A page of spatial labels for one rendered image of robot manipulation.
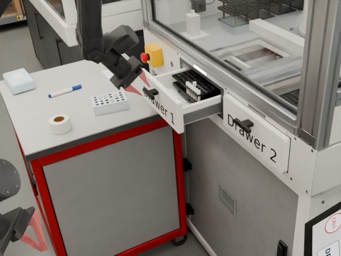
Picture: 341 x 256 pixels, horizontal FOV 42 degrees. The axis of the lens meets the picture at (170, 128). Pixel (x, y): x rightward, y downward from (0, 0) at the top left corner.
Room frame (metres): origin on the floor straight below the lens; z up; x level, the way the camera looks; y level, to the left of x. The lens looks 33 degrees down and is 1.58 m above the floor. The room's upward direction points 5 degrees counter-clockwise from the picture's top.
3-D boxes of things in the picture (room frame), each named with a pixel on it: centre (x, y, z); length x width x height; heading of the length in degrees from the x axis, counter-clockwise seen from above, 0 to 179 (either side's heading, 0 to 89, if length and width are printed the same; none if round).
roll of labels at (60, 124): (1.32, 0.38, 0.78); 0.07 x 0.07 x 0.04
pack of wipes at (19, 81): (1.69, 0.61, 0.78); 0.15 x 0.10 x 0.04; 29
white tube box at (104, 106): (1.45, 0.22, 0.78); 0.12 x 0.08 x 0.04; 104
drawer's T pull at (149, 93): (1.26, 0.05, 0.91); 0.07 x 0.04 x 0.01; 24
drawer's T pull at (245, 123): (1.03, -0.21, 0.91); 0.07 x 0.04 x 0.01; 24
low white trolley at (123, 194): (1.58, 0.34, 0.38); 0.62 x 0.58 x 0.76; 24
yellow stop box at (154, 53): (1.63, 0.05, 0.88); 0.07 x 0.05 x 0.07; 24
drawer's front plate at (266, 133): (1.05, -0.23, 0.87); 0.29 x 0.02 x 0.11; 24
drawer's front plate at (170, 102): (1.27, 0.03, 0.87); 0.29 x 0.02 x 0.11; 24
